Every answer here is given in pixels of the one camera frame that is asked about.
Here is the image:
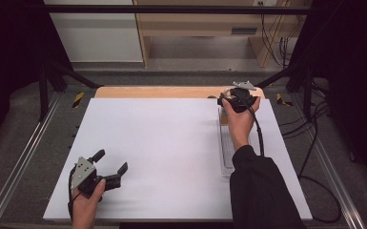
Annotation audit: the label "left yellow clamp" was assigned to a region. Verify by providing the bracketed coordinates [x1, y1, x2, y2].
[71, 92, 86, 109]

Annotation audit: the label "black curtain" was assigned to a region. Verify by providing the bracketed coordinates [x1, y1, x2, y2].
[288, 0, 367, 187]
[0, 0, 74, 156]

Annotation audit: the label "black horizontal frame bar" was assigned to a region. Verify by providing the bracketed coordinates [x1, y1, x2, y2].
[42, 4, 318, 15]

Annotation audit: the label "aluminium rail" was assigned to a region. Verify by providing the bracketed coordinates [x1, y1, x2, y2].
[289, 94, 367, 229]
[0, 93, 62, 229]

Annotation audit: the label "light wooden desk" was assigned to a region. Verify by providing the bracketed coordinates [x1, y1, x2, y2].
[133, 0, 314, 69]

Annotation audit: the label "bundle of hanging cables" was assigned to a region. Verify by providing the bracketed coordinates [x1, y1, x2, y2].
[259, 2, 301, 69]

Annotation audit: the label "person's right hand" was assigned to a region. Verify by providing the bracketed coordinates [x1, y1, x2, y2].
[221, 95, 262, 153]

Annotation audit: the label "white board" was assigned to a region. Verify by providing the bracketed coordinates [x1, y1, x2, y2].
[42, 97, 314, 222]

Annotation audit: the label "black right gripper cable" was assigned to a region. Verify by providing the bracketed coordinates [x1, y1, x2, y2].
[238, 93, 343, 224]

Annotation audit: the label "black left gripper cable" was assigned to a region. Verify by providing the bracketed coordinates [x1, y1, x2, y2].
[67, 166, 81, 221]

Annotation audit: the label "person's left hand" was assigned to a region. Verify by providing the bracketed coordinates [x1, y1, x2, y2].
[71, 177, 107, 218]

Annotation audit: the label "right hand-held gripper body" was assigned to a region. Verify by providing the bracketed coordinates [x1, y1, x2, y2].
[223, 80, 259, 115]

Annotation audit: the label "right yellow clamp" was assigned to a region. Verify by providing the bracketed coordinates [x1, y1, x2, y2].
[275, 93, 294, 107]

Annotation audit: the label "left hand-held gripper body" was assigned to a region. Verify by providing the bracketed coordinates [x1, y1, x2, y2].
[70, 156, 123, 200]

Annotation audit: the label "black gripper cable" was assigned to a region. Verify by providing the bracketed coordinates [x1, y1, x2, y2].
[67, 166, 81, 221]
[238, 93, 343, 224]

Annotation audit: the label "black frame leg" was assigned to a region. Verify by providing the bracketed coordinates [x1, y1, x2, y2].
[37, 59, 104, 122]
[253, 62, 315, 119]

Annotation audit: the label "white cabinet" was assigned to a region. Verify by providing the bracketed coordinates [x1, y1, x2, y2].
[43, 0, 144, 63]

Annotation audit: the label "wooden table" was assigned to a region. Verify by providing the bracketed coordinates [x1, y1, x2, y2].
[93, 85, 266, 100]

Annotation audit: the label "black floor cables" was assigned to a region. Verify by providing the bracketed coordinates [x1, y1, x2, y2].
[280, 80, 332, 166]

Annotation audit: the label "clear plastic tray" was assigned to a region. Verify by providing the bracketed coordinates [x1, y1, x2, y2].
[217, 106, 255, 178]

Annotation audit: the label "yellow clamp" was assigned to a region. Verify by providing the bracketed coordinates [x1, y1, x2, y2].
[275, 93, 294, 107]
[71, 92, 86, 109]

